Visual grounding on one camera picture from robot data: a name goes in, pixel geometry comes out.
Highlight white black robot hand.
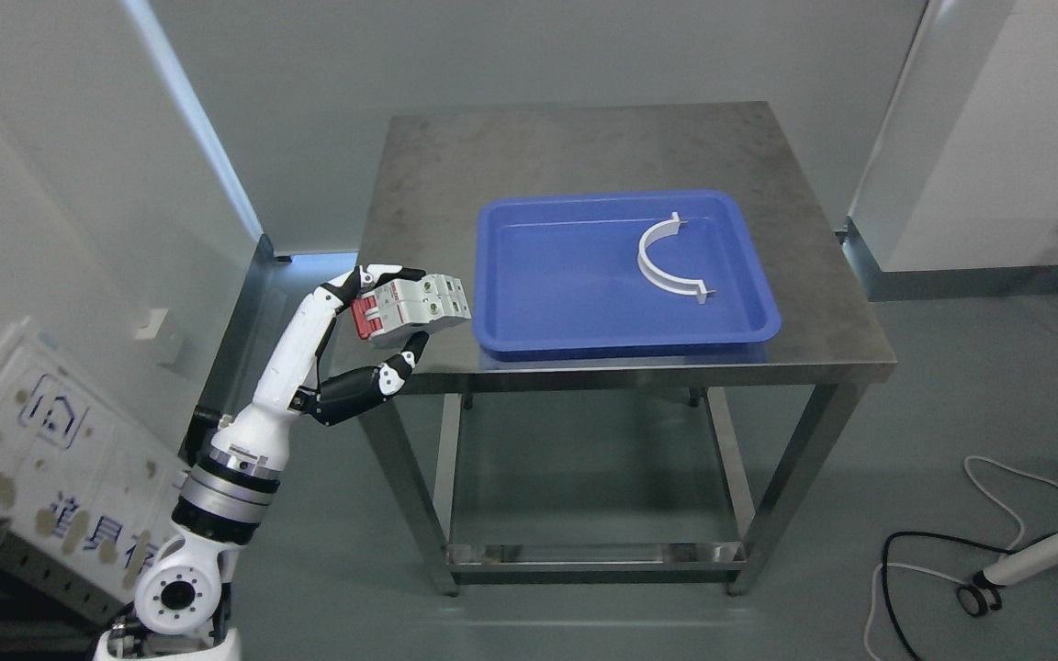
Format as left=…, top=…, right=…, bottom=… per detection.
left=236, top=264, right=428, bottom=432

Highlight white red circuit breaker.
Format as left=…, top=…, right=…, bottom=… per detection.
left=350, top=274, right=473, bottom=348

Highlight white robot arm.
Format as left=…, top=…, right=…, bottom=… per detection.
left=91, top=403, right=297, bottom=660

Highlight white printed sign board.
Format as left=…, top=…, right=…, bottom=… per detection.
left=0, top=319, right=186, bottom=602

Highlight blue plastic tray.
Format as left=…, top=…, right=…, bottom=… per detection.
left=471, top=189, right=782, bottom=363

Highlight stainless steel table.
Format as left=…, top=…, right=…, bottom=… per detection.
left=358, top=102, right=897, bottom=596

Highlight white semicircular pipe clamp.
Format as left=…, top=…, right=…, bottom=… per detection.
left=636, top=210, right=716, bottom=305

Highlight white stand leg with caster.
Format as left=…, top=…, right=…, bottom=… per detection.
left=954, top=532, right=1058, bottom=618

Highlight black cable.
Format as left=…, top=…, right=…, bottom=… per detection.
left=880, top=531, right=1044, bottom=661

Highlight white cable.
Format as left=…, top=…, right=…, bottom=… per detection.
left=862, top=272, right=1058, bottom=661

